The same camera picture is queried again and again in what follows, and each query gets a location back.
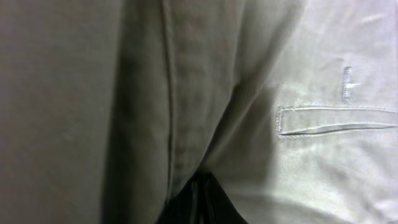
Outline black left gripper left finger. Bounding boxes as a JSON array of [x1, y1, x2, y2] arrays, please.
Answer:
[[156, 174, 201, 224]]

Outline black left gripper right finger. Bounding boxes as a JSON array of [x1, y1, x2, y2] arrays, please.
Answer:
[[202, 172, 248, 224]]

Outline beige khaki shorts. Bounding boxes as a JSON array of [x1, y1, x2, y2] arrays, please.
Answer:
[[1, 0, 397, 223]]

